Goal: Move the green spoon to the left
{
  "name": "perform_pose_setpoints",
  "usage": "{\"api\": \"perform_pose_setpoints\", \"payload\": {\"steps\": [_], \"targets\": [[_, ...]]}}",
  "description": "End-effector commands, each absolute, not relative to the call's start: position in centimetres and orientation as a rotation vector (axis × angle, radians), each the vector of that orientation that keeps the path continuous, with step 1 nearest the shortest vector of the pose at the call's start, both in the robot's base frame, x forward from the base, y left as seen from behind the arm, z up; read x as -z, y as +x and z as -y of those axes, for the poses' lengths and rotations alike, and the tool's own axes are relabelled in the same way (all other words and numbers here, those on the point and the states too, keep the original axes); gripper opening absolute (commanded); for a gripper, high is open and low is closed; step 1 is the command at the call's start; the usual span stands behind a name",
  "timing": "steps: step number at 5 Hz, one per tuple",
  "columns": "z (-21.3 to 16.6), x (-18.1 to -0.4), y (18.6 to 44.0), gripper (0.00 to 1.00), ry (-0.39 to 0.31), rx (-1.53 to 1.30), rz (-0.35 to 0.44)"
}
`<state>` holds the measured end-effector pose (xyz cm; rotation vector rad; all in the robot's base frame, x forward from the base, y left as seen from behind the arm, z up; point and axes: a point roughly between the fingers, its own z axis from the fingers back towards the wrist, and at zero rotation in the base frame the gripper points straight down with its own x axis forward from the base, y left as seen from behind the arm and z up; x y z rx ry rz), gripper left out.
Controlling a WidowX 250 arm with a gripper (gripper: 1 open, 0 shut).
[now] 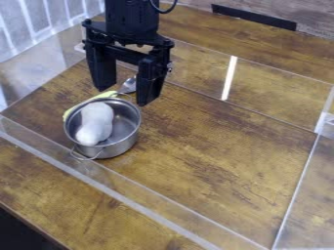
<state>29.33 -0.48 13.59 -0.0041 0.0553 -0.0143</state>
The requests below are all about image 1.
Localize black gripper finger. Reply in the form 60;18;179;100
84;42;116;92
136;57;171;106

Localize clear acrylic enclosure wall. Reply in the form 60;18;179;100
0;7;334;250

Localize black bar at table edge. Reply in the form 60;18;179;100
211;4;297;31

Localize white plush mushroom toy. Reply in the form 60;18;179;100
76;103;113;146

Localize small stainless steel pot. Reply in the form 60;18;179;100
62;91;140;160

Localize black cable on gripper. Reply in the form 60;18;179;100
148;0;179;15

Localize green handled metal spoon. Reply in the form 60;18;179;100
62;76;136;122

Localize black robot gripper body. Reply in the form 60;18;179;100
82;0;175;65

